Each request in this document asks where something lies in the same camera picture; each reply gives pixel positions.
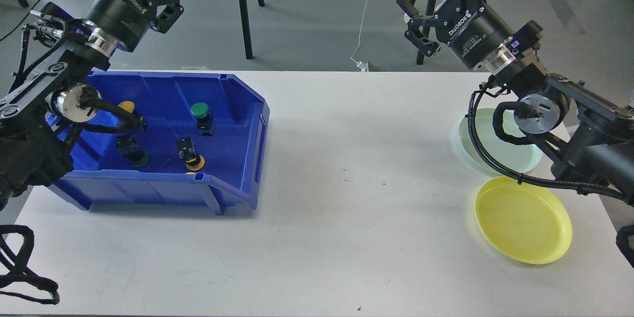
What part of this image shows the green push button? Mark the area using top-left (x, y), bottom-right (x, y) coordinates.
top-left (190, 102), bottom-right (215, 136)
top-left (115, 134), bottom-right (150, 167)

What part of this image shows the yellow push button upright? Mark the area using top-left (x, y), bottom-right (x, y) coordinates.
top-left (118, 101), bottom-right (136, 114)

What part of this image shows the yellow plastic plate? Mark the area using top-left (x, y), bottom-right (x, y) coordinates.
top-left (473, 176), bottom-right (573, 265)

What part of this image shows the light green plastic plate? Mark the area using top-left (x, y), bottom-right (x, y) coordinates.
top-left (453, 108), bottom-right (542, 176)

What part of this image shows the blue plastic storage bin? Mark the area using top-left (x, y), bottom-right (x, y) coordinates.
top-left (49, 71), bottom-right (269, 215)

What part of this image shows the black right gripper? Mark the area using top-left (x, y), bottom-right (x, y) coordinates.
top-left (396, 0), bottom-right (516, 72)

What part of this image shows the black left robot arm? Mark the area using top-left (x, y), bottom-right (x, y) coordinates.
top-left (0, 0), bottom-right (184, 207)

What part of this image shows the green push button upright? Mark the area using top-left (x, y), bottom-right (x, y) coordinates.
top-left (190, 102), bottom-right (215, 136)

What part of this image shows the yellow push button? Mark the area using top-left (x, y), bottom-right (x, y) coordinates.
top-left (176, 136), bottom-right (205, 172)
top-left (118, 101), bottom-right (136, 114)

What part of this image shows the white power plug on floor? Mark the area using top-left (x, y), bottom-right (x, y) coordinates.
top-left (356, 60), bottom-right (371, 72)

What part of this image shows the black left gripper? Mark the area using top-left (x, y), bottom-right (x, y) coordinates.
top-left (84, 0), bottom-right (184, 52)

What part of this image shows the white cable on floor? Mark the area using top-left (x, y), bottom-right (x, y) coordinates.
top-left (351, 0), bottom-right (373, 65)

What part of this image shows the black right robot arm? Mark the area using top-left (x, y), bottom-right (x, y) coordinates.
top-left (396, 0), bottom-right (633, 207)

